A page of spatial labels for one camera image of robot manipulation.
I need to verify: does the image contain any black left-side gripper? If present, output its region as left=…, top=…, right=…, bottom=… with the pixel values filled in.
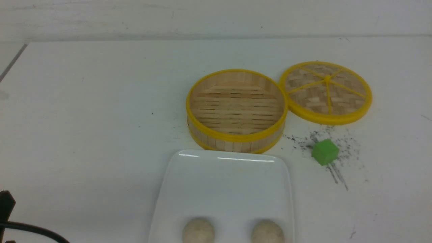
left=0, top=190, right=16, bottom=223

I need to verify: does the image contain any black camera cable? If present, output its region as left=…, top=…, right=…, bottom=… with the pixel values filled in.
left=0, top=221, right=70, bottom=243

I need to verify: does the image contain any bamboo steamer basket yellow rim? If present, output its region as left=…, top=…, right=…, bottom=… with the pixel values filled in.
left=186, top=69, right=288, bottom=154

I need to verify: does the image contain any woven bamboo steamer lid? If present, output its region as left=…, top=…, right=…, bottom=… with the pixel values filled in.
left=279, top=60, right=373, bottom=126

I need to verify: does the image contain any green cube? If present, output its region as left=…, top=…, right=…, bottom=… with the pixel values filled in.
left=312, top=139, right=340, bottom=166

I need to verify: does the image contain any white rectangular plate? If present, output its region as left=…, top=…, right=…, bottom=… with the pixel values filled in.
left=147, top=150, right=296, bottom=243

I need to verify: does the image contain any steamed bun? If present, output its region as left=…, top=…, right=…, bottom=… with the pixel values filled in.
left=182, top=217, right=216, bottom=243
left=250, top=220, right=285, bottom=243

